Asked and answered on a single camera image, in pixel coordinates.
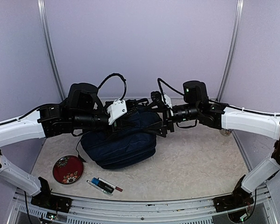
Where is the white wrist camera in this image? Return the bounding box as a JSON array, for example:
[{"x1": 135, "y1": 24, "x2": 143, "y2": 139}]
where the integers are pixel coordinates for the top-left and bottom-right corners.
[
  {"x1": 103, "y1": 99, "x2": 136, "y2": 127},
  {"x1": 150, "y1": 91, "x2": 172, "y2": 109}
]

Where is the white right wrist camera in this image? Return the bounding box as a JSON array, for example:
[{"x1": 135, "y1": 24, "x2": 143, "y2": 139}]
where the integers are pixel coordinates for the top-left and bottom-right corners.
[{"x1": 150, "y1": 91, "x2": 172, "y2": 109}]

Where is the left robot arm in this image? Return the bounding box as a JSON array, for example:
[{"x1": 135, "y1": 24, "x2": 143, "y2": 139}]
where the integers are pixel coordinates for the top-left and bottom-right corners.
[{"x1": 0, "y1": 83, "x2": 129, "y2": 208}]

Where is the red white marker pen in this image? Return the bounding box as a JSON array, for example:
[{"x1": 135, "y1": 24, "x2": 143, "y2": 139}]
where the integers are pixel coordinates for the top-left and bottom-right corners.
[{"x1": 98, "y1": 178, "x2": 123, "y2": 192}]

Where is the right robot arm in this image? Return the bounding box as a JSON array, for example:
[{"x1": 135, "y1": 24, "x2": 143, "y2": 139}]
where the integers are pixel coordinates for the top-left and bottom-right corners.
[{"x1": 145, "y1": 80, "x2": 280, "y2": 207}]

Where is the navy blue student backpack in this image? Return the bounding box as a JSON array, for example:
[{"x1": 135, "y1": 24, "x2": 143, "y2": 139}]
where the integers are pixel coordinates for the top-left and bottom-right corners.
[{"x1": 80, "y1": 98, "x2": 161, "y2": 170}]

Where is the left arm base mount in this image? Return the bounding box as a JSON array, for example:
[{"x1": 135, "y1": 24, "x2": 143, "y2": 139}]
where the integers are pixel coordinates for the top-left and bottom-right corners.
[{"x1": 31, "y1": 177, "x2": 72, "y2": 213}]

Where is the black blue highlighter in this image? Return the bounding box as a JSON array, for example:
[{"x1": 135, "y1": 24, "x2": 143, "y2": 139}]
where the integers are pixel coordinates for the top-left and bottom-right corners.
[{"x1": 91, "y1": 178, "x2": 114, "y2": 193}]

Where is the aluminium front rail frame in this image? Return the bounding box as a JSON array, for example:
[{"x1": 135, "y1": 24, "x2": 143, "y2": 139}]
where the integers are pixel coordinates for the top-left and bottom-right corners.
[{"x1": 7, "y1": 186, "x2": 278, "y2": 224}]

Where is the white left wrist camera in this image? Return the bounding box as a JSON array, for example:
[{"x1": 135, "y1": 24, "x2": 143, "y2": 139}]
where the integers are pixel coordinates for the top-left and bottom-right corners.
[{"x1": 103, "y1": 99, "x2": 136, "y2": 127}]

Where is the red floral plate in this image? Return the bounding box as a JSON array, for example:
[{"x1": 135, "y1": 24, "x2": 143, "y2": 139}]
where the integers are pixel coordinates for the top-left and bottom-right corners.
[{"x1": 52, "y1": 155, "x2": 84, "y2": 185}]

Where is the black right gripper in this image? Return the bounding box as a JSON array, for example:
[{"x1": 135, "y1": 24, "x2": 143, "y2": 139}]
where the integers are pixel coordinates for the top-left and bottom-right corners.
[{"x1": 142, "y1": 101, "x2": 200, "y2": 138}]

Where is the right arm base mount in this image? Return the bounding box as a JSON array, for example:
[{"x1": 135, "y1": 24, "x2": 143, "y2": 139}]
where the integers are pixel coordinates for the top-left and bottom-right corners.
[{"x1": 213, "y1": 175, "x2": 254, "y2": 212}]

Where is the floral ceramic mug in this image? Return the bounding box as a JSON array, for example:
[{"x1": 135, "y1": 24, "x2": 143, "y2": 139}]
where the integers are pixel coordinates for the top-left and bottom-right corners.
[{"x1": 219, "y1": 129, "x2": 233, "y2": 137}]

